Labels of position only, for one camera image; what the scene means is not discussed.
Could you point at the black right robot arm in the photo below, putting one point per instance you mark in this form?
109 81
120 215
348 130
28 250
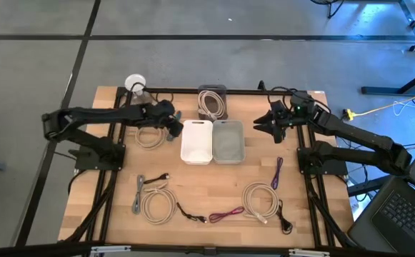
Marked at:
353 130

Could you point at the black desk foot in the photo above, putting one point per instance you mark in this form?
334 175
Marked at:
382 90

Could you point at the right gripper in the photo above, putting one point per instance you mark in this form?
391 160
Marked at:
282 116

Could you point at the black floor stand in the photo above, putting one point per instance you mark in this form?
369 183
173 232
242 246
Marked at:
330 14

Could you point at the dark translucent bin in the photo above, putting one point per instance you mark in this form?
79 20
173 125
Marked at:
212 88

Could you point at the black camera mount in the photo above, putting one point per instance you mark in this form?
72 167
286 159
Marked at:
261 85

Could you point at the open dark laptop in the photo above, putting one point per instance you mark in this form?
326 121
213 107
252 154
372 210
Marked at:
400 214

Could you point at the black gantry beam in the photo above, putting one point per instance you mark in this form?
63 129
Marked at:
32 250

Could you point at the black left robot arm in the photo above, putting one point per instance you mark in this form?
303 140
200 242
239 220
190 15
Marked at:
85 114

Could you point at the grey plastic bin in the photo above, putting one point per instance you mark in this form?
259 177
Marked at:
228 142

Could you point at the silver metal bracket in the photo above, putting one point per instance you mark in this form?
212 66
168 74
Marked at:
309 252
110 249

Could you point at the white plastic bin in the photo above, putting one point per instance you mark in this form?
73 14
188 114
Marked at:
196 142

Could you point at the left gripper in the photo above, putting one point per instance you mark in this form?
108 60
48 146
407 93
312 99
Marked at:
162 113

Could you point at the black floor strut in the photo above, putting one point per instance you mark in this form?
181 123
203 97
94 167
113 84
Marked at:
368 186

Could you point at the black aluminium table frame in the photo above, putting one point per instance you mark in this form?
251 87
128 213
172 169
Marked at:
243 92

